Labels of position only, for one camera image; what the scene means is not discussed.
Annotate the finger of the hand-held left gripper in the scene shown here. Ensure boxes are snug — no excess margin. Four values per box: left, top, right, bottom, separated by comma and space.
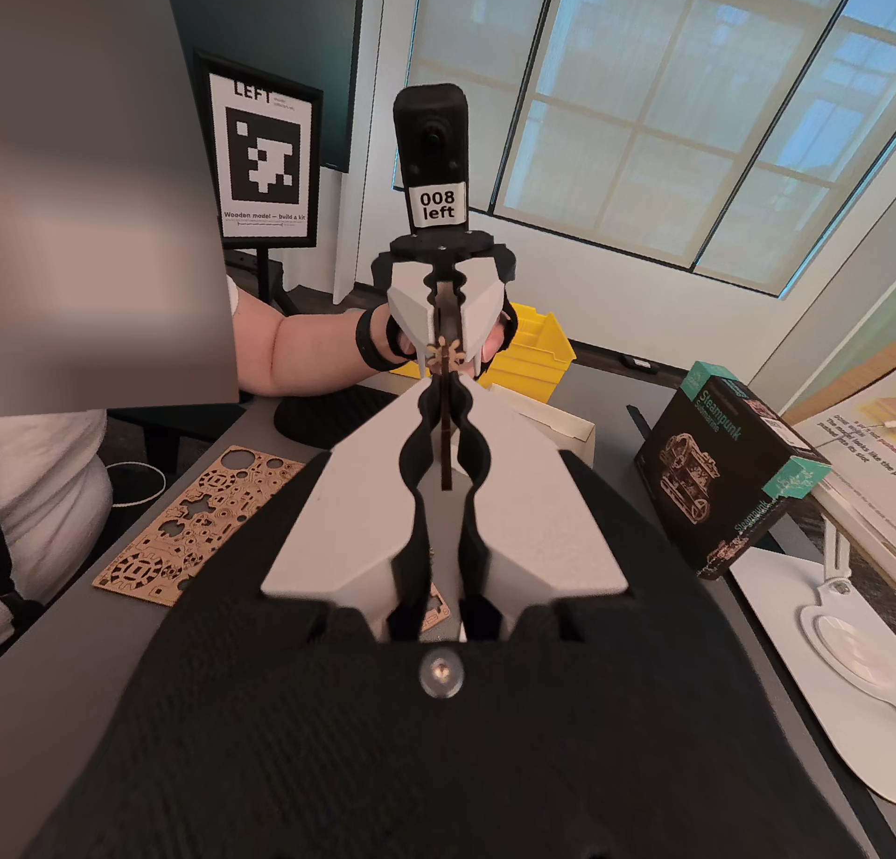
457, 259, 506, 382
387, 261, 441, 380

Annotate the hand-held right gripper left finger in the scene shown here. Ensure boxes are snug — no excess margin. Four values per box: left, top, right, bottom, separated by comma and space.
260, 376, 448, 642

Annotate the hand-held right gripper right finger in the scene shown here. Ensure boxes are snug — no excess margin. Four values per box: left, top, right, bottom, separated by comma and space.
450, 375, 627, 642

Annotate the person's left forearm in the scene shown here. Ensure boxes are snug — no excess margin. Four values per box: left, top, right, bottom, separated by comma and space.
238, 299, 365, 398

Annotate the black model kit box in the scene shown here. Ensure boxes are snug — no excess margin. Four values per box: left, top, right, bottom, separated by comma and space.
635, 362, 834, 581

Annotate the wooden cutout parts sheet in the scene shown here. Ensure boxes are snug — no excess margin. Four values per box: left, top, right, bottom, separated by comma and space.
93, 445, 307, 604

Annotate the person's left hand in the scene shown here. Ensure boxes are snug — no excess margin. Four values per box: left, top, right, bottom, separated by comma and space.
384, 312, 511, 366

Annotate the yellow plastic bin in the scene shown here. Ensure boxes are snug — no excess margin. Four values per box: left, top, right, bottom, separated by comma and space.
391, 302, 577, 404

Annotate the white cardboard tray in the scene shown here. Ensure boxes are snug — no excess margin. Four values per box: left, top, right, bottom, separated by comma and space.
489, 383, 597, 469

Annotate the black framed marker sign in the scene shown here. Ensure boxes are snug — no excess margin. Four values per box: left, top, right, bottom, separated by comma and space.
192, 49, 324, 314

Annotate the large paned window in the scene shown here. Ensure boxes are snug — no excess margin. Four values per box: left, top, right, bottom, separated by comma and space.
406, 0, 896, 299

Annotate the white folding stand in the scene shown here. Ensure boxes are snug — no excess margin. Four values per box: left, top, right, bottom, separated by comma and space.
728, 512, 896, 804

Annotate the person in white shirt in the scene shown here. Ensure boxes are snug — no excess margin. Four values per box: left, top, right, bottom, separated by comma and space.
0, 274, 242, 636

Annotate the printed instruction poster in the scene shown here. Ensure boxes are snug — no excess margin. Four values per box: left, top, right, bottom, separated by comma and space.
794, 382, 896, 524

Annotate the white cable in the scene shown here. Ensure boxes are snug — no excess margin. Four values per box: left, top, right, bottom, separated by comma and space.
104, 460, 168, 510

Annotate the large black wall screen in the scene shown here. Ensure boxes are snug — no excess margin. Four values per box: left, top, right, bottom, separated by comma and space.
161, 0, 366, 173

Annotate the black strap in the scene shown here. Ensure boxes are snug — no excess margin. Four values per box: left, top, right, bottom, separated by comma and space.
0, 533, 44, 650

